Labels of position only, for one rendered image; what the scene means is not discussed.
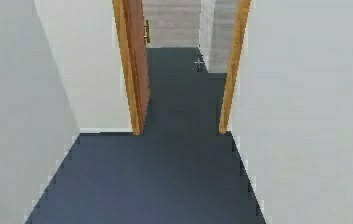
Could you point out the brown wooden room door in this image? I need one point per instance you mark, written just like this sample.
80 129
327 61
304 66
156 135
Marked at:
138 56

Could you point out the light wooden door frame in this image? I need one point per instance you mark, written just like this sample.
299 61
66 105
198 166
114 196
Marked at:
234 60

